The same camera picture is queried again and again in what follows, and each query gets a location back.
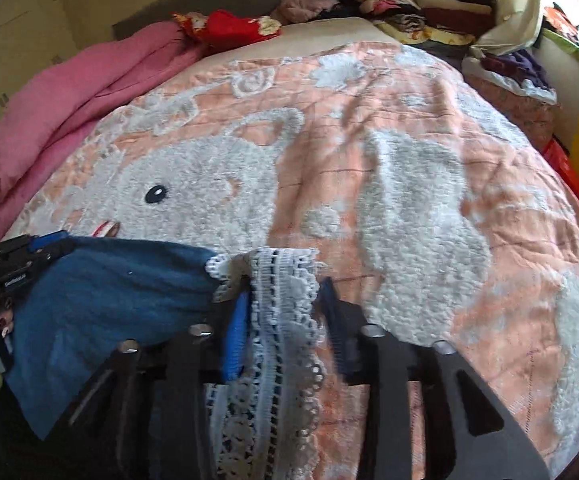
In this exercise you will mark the mauve crumpled garment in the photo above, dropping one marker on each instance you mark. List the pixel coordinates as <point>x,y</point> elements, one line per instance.
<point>300,11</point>

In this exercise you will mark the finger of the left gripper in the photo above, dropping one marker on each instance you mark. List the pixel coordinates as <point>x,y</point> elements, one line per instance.
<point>35,261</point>
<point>43,242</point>

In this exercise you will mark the pink folded duvet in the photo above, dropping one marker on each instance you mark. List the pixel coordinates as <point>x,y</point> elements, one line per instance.
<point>56,110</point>

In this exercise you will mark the blue denim pants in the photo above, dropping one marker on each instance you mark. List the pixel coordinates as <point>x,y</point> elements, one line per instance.
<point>108,291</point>

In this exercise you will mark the cream curtain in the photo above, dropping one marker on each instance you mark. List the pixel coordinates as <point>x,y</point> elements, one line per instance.
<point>517,26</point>

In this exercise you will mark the red patterned cloth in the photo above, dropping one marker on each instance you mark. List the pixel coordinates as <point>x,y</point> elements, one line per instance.
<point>222,30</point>

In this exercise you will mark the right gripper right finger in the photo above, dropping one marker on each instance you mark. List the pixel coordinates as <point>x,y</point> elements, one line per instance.
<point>468,433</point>

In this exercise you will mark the peach white tufted bedspread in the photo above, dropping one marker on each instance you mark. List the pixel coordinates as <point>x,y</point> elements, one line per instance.
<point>375,165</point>

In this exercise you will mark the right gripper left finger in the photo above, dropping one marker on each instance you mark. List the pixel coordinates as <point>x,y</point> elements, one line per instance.
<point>143,413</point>

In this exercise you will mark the purple cloth pile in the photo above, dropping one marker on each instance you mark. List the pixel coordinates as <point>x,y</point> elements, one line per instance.
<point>517,72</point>

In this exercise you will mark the stack of folded clothes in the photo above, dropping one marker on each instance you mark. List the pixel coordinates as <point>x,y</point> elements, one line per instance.
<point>452,22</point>

